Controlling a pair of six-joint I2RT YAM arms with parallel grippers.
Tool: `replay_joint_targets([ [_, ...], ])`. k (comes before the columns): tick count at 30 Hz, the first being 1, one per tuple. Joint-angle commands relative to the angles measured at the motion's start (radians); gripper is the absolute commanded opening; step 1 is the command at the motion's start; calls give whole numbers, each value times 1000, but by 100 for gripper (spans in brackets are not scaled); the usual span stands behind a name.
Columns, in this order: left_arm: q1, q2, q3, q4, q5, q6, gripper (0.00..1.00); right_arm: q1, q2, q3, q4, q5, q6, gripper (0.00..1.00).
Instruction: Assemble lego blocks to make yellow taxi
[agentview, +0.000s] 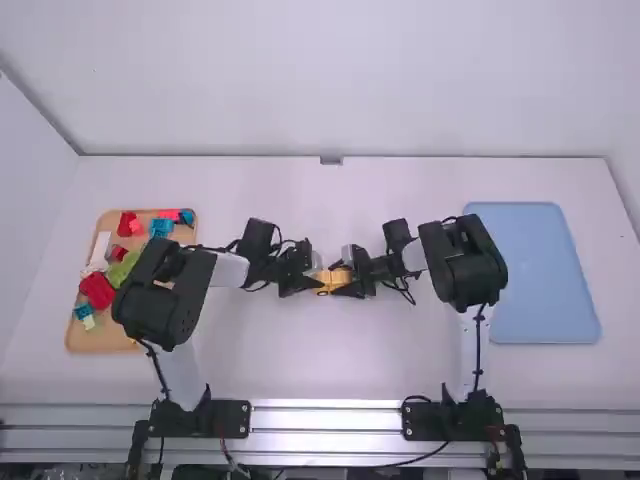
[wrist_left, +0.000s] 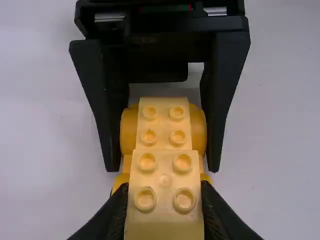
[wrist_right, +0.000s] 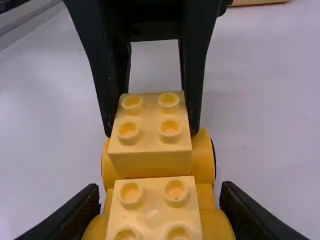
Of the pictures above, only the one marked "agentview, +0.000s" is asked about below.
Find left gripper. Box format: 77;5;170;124
272;238;327;300

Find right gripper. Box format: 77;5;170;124
331;252;402;301

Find yellow toy car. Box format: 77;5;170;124
305;267;354;299

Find silver rails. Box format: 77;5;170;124
0;398;640;467

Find blue mat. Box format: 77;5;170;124
460;201;603;345

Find white toy brick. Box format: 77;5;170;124
88;231;114;266

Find tan tray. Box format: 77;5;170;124
63;207;201;355

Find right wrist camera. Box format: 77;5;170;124
339;243;371;271

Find black cable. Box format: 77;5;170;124
382;269;419;307
344;438;454;472
241;269;282;294

